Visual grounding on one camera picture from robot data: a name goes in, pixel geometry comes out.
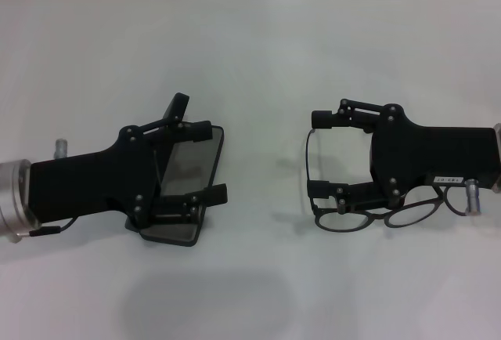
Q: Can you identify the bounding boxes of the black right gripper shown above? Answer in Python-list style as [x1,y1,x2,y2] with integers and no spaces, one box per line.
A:
[307,98,499,215]

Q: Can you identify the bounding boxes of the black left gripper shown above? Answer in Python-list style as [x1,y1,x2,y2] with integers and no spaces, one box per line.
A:
[29,124,164,232]

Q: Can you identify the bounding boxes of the black glasses case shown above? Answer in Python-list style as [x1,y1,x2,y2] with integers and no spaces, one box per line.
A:
[124,92,226,248]

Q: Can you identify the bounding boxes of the black glasses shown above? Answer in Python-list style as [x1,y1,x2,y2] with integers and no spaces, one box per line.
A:
[304,128,470,233]

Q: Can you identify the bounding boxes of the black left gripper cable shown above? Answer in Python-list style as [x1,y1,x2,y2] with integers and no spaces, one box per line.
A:
[16,214,81,239]

